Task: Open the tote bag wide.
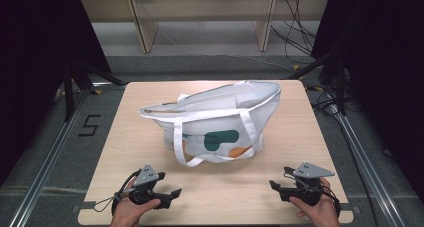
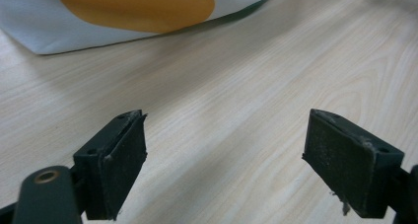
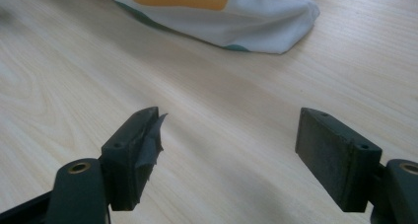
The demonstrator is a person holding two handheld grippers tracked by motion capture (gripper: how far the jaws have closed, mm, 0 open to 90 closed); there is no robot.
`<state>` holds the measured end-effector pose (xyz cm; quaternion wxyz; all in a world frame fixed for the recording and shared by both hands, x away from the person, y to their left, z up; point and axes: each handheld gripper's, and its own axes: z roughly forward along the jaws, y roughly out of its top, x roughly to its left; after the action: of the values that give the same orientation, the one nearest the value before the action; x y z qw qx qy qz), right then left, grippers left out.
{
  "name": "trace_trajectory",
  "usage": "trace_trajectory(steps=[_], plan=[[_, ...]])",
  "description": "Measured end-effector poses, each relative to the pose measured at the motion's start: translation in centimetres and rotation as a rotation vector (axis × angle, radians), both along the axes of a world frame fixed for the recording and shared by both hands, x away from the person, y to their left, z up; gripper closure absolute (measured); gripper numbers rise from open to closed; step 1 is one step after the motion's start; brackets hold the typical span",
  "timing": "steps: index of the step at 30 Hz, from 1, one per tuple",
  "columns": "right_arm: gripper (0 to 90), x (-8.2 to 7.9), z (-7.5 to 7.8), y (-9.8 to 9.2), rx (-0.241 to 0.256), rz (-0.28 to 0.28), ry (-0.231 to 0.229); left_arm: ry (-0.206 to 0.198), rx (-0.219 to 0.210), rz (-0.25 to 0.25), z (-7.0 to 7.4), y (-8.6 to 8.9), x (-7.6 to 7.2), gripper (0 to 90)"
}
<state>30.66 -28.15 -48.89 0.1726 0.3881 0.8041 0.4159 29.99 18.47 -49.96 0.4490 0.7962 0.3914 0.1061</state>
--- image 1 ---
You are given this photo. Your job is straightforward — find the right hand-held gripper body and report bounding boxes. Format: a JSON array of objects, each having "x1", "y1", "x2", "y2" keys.
[{"x1": 279, "y1": 161, "x2": 336, "y2": 207}]

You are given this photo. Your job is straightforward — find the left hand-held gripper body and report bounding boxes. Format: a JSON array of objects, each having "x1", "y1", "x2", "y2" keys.
[{"x1": 127, "y1": 163, "x2": 168, "y2": 210}]

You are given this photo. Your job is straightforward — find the white tote bag green print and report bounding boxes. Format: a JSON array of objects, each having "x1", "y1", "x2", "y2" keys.
[{"x1": 137, "y1": 80, "x2": 283, "y2": 168}]

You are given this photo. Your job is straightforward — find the person's right hand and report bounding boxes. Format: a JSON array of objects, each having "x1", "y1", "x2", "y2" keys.
[{"x1": 287, "y1": 176, "x2": 341, "y2": 227}]

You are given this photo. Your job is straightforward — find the person's left hand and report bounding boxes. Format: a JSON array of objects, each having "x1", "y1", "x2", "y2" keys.
[{"x1": 109, "y1": 176, "x2": 162, "y2": 227}]

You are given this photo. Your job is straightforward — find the black metal stand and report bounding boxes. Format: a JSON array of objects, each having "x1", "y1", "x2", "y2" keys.
[
  {"x1": 62, "y1": 58, "x2": 125, "y2": 122},
  {"x1": 287, "y1": 45, "x2": 348, "y2": 117}
]

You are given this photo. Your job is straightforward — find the black curtain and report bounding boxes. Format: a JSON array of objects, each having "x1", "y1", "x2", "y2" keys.
[
  {"x1": 0, "y1": 0, "x2": 112, "y2": 188},
  {"x1": 310, "y1": 0, "x2": 424, "y2": 201}
]

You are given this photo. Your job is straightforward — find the right hand-held gripper cable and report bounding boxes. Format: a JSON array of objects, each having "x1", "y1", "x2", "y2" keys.
[{"x1": 283, "y1": 172, "x2": 342, "y2": 219}]

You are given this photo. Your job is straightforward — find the hand-held gripper cable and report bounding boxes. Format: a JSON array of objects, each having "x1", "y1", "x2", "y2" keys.
[
  {"x1": 283, "y1": 172, "x2": 342, "y2": 219},
  {"x1": 93, "y1": 169, "x2": 143, "y2": 216}
]

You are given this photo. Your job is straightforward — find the left hand-held gripper cable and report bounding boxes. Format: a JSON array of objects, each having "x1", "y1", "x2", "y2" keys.
[{"x1": 93, "y1": 169, "x2": 143, "y2": 216}]

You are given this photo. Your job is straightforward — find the aluminium floor rail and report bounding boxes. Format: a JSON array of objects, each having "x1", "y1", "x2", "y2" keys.
[
  {"x1": 8, "y1": 82, "x2": 101, "y2": 227},
  {"x1": 328, "y1": 96, "x2": 408, "y2": 227}
]

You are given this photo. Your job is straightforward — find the black floor cables by stand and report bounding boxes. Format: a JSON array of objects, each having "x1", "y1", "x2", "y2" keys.
[{"x1": 304, "y1": 83, "x2": 363, "y2": 119}]

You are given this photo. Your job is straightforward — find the bundle of black floor cables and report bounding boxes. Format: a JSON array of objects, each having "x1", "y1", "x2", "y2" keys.
[{"x1": 269, "y1": 0, "x2": 318, "y2": 57}]

